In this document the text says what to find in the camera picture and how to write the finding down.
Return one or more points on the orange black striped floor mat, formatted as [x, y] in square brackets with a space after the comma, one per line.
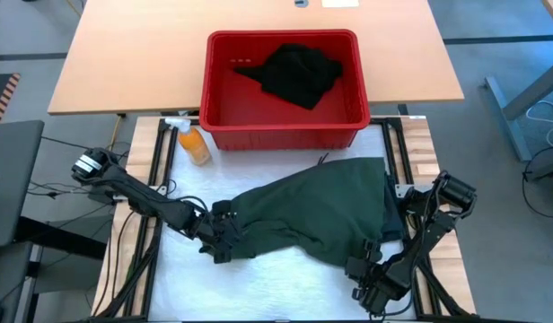
[7, 94]

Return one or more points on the black aluminium table frame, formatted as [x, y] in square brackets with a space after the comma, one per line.
[147, 287]

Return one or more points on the white table mat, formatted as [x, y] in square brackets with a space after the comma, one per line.
[281, 291]

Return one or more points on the grey desk leg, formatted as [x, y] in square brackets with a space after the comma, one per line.
[509, 119]

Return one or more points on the orange spray bottle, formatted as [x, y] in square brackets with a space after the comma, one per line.
[195, 143]

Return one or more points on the dark green garment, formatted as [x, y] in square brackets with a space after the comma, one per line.
[321, 211]

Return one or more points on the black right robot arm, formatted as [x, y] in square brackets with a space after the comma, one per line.
[456, 193]

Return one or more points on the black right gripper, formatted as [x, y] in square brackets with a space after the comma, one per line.
[384, 287]

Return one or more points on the black garment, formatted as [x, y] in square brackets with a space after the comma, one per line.
[294, 76]

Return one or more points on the red plastic bin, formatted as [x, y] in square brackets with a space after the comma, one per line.
[222, 89]

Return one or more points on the white paper sheet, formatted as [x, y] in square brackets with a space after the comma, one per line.
[340, 3]

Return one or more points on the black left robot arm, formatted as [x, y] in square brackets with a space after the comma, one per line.
[146, 202]

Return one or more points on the black metal base bar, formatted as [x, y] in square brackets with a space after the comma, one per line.
[61, 238]

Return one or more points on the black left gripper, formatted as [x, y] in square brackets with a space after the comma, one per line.
[211, 229]

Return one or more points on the blue denim jeans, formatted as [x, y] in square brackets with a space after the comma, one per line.
[393, 215]

